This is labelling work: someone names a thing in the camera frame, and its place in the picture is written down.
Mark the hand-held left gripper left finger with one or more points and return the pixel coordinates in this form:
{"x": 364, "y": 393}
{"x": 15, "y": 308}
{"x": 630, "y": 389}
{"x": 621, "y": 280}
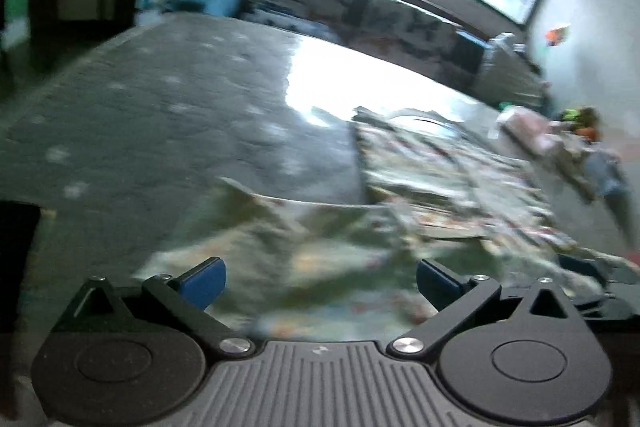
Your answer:
{"x": 205, "y": 281}

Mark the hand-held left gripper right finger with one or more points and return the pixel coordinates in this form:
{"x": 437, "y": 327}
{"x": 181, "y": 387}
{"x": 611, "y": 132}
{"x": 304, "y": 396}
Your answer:
{"x": 434, "y": 283}

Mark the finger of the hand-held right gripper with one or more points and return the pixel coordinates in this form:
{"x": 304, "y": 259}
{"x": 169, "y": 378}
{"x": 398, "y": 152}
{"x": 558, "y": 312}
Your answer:
{"x": 600, "y": 306}
{"x": 580, "y": 265}

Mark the green printed garment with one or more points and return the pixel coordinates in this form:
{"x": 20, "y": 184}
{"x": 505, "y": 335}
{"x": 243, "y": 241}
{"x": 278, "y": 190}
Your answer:
{"x": 325, "y": 247}

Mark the clear storage bin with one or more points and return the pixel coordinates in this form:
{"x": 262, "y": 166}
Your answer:
{"x": 607, "y": 172}

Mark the beige folded cloth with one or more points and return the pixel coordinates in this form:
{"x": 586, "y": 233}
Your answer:
{"x": 567, "y": 149}

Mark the green plush toy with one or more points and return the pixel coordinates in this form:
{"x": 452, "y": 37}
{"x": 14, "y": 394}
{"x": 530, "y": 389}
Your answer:
{"x": 580, "y": 121}

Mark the pink folded cloth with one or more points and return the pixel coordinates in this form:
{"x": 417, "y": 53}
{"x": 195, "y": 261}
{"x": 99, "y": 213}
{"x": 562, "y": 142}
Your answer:
{"x": 525, "y": 127}

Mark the grey pillow bundle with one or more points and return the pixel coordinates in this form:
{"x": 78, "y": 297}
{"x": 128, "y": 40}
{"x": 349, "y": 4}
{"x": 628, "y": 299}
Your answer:
{"x": 510, "y": 67}

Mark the colourful pinwheel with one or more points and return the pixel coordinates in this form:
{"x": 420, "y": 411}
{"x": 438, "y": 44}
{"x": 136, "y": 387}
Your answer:
{"x": 557, "y": 35}

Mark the butterfly printed cushion row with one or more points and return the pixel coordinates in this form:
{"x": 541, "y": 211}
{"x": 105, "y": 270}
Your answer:
{"x": 380, "y": 17}

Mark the teal cushion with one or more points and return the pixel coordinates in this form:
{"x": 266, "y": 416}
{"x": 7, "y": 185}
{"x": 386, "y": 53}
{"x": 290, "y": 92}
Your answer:
{"x": 210, "y": 1}

